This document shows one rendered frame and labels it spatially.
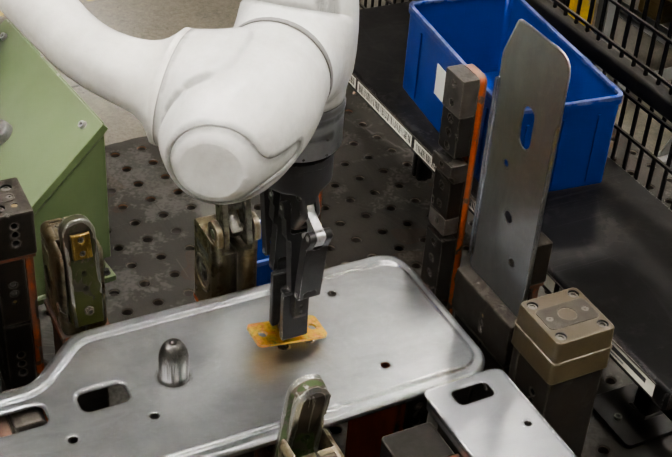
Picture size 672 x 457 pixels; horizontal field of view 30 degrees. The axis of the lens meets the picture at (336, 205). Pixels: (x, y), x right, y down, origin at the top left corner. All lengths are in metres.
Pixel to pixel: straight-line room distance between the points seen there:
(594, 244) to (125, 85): 0.70
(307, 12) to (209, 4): 3.24
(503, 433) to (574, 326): 0.14
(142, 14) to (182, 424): 3.06
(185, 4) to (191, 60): 3.32
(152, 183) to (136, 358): 0.83
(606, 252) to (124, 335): 0.57
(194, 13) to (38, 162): 2.47
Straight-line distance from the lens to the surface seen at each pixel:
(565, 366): 1.36
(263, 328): 1.36
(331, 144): 1.19
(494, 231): 1.44
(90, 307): 1.42
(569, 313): 1.38
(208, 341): 1.38
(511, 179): 1.39
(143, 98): 1.02
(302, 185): 1.20
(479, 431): 1.31
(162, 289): 1.92
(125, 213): 2.08
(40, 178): 1.82
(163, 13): 4.26
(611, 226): 1.57
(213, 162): 0.96
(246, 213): 1.42
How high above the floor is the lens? 1.91
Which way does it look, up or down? 35 degrees down
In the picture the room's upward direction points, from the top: 4 degrees clockwise
